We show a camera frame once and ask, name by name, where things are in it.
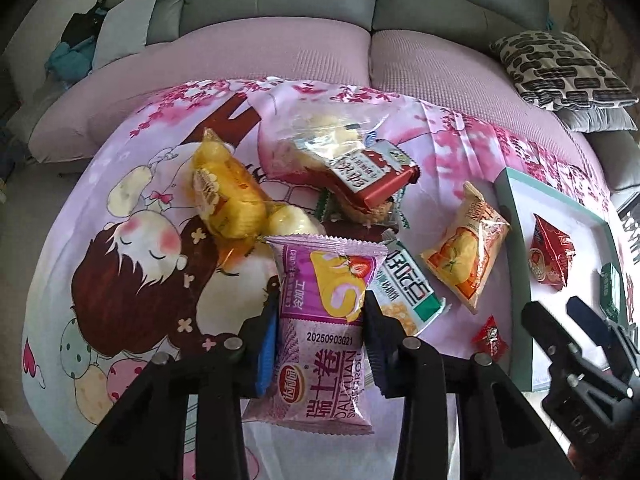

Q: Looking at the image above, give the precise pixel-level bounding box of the purple swiss roll packet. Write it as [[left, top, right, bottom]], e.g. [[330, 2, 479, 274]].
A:
[[243, 234, 387, 436]]

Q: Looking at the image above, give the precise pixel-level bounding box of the grey pillow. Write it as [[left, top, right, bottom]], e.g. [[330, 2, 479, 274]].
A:
[[555, 107, 638, 134]]

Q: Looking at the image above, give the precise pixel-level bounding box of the beige orange swiss roll packet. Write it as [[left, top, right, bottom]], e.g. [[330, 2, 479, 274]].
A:
[[421, 181, 511, 314]]

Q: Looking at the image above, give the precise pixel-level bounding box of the yellow cake packet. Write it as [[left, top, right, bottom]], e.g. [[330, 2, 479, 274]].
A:
[[192, 128, 270, 240]]

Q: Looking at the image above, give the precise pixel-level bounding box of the white green cracker packet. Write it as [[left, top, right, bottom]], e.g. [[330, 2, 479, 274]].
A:
[[369, 229, 450, 336]]

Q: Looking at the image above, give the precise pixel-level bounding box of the clear bread bun packet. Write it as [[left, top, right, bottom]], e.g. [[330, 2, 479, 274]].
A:
[[258, 101, 395, 180]]

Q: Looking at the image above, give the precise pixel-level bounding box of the small cream bun packet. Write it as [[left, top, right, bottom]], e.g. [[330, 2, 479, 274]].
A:
[[262, 204, 326, 236]]

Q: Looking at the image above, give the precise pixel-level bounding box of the black white patterned pillow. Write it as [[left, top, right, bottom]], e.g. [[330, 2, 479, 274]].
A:
[[490, 30, 639, 112]]

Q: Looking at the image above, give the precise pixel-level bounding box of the grey pink sofa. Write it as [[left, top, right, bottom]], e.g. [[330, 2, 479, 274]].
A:
[[27, 0, 639, 200]]

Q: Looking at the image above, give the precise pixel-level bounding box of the green edged cracker packet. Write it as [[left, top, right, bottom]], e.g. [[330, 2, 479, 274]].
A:
[[314, 188, 409, 232]]

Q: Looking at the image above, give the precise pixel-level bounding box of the red white milk biscuit packet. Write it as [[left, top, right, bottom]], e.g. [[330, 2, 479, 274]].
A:
[[320, 140, 420, 208]]

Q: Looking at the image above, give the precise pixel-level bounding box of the red snack packet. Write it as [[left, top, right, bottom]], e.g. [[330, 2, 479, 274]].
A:
[[528, 214, 576, 292]]

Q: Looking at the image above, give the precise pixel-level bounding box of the dark green snack bar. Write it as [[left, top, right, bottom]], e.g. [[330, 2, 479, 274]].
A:
[[600, 262, 620, 323]]

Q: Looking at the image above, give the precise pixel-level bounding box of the teal black clothes pile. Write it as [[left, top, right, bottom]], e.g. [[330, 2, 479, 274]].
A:
[[44, 1, 107, 87]]

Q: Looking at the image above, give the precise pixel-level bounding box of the white teal rimmed tray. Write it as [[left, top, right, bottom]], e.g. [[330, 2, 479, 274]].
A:
[[494, 168, 630, 392]]

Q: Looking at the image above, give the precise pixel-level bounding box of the small red candy packet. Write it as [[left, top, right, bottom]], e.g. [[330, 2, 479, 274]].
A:
[[472, 315, 509, 362]]

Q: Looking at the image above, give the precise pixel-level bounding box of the patterned beige curtain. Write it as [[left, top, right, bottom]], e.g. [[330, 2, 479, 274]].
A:
[[564, 0, 639, 90]]

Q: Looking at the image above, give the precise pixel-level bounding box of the light grey cushion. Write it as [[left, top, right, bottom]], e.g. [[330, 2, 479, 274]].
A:
[[92, 0, 156, 70]]

